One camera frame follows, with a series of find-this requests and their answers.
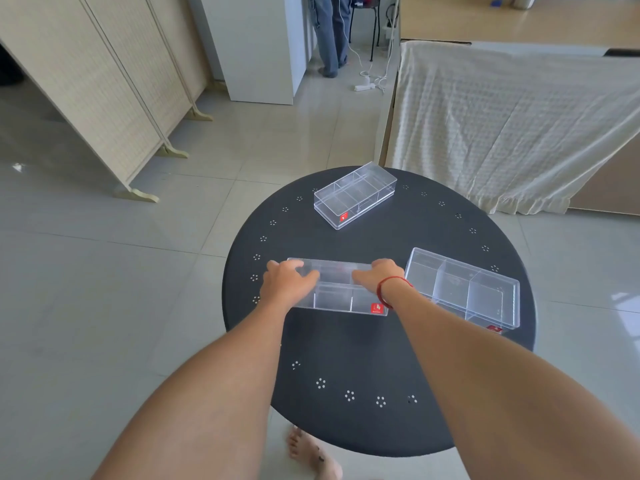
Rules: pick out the person's left hand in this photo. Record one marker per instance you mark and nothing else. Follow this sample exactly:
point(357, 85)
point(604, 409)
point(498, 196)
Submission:
point(281, 288)

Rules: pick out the person's right hand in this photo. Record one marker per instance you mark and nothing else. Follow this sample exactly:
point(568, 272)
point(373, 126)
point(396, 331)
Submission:
point(381, 279)

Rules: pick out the person's right thumb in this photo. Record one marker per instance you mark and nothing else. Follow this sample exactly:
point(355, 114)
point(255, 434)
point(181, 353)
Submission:
point(361, 278)

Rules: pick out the person's left thumb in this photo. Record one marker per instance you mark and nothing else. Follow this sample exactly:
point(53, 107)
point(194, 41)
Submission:
point(309, 280)

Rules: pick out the clear plastic compartment box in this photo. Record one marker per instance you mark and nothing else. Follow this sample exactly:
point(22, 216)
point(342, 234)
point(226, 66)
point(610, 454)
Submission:
point(356, 194)
point(462, 288)
point(338, 290)

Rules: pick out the person's right forearm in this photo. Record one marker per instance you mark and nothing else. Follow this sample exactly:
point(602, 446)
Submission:
point(505, 394)

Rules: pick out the person's left forearm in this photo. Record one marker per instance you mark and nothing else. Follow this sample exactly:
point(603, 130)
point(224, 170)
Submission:
point(210, 394)

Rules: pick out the round black table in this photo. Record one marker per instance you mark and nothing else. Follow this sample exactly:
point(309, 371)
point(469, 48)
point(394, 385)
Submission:
point(380, 314)

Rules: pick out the person's bare foot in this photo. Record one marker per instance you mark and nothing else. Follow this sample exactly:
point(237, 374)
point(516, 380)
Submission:
point(312, 453)

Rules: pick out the white power strip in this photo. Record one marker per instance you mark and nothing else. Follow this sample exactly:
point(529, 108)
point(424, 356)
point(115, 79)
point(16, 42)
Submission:
point(365, 86)

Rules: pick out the cream fabric cover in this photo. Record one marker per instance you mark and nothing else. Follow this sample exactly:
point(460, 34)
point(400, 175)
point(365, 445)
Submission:
point(510, 129)

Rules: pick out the white cabinet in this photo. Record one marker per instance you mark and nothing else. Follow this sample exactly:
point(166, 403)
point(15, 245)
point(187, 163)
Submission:
point(255, 44)

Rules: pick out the black chair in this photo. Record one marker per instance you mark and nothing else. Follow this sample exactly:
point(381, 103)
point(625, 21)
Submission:
point(366, 19)

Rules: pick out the beige folding screen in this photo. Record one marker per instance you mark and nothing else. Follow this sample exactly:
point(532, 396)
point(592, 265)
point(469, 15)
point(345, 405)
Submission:
point(100, 79)

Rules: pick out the wooden table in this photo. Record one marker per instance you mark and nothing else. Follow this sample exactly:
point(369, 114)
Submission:
point(515, 19)

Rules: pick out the metal pot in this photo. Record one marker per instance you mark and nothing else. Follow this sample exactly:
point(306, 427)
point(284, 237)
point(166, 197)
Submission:
point(523, 0)

